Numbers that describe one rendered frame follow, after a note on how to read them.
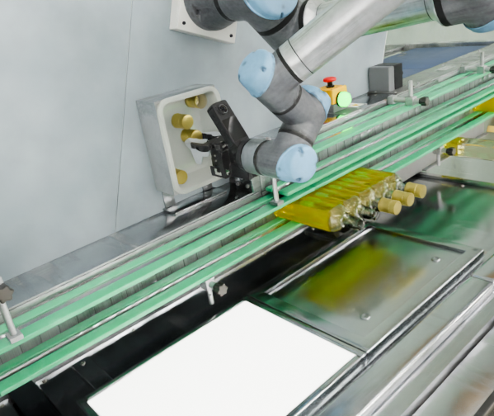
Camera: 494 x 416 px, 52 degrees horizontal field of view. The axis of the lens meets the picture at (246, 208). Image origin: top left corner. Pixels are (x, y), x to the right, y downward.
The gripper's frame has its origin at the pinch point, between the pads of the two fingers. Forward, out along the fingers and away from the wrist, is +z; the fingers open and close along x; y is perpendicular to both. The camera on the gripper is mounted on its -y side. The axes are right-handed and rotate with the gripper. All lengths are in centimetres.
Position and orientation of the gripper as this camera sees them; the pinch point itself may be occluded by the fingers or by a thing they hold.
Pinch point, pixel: (195, 137)
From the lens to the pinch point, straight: 124.2
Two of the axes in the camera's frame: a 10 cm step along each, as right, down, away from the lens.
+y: 1.7, 9.0, 4.0
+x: 7.3, -3.9, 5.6
